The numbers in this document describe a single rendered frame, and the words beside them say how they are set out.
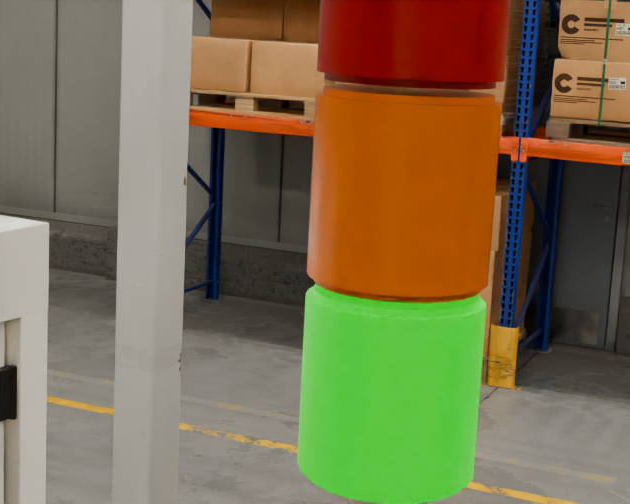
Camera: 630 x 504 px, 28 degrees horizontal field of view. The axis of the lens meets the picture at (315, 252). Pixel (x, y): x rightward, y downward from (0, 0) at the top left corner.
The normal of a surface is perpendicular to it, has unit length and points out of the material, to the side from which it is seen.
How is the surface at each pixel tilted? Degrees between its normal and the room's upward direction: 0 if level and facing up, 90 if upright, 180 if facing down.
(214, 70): 92
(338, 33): 90
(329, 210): 90
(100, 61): 90
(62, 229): 38
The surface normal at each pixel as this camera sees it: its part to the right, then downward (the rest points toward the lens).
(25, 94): -0.41, 0.15
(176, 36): 0.87, 0.14
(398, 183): -0.12, 0.18
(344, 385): -0.60, 0.12
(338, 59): -0.79, 0.07
